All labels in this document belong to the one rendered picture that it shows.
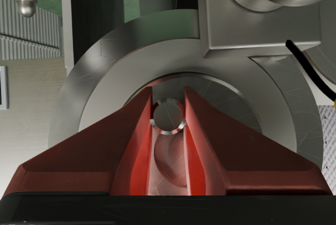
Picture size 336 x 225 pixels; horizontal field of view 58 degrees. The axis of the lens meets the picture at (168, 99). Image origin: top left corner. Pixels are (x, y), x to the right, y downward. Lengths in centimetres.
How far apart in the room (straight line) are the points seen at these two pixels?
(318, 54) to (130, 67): 10
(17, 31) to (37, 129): 316
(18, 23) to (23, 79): 317
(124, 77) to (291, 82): 9
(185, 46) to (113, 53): 4
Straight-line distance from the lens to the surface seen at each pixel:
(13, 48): 358
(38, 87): 53
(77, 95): 17
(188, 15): 17
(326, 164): 41
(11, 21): 364
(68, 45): 18
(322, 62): 18
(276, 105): 17
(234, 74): 16
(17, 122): 55
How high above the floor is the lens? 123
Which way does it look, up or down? 1 degrees down
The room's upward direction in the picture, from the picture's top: 177 degrees clockwise
